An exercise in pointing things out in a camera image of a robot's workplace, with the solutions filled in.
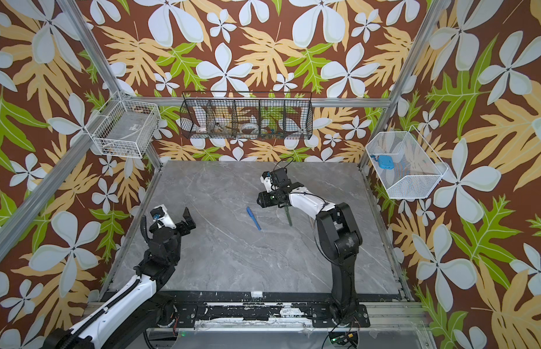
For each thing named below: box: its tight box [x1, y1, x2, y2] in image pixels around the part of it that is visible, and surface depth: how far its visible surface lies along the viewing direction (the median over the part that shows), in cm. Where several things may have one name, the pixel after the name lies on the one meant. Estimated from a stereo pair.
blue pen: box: [246, 206, 262, 231], surface depth 103 cm
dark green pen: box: [284, 205, 294, 227], surface depth 101 cm
